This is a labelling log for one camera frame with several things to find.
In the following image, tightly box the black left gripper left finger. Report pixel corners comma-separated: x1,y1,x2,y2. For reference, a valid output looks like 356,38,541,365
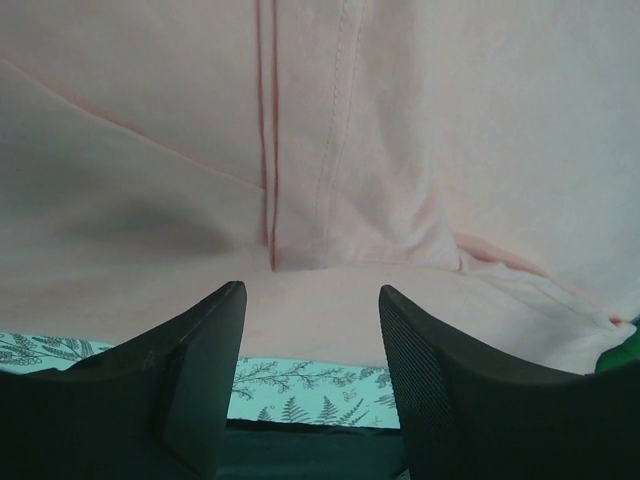
1,281,247,479

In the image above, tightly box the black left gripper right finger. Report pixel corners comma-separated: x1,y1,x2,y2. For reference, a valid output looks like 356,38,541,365
378,286,639,479

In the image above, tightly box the salmon pink t shirt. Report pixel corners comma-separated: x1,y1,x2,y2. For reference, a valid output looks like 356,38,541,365
1,1,639,374

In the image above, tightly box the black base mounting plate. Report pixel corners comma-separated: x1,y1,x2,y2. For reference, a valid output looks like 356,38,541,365
216,420,408,480

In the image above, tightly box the floral patterned table mat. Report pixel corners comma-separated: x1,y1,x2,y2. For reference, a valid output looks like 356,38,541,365
1,332,399,429

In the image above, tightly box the green plastic tray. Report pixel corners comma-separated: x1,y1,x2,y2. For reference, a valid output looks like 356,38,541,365
595,317,640,373

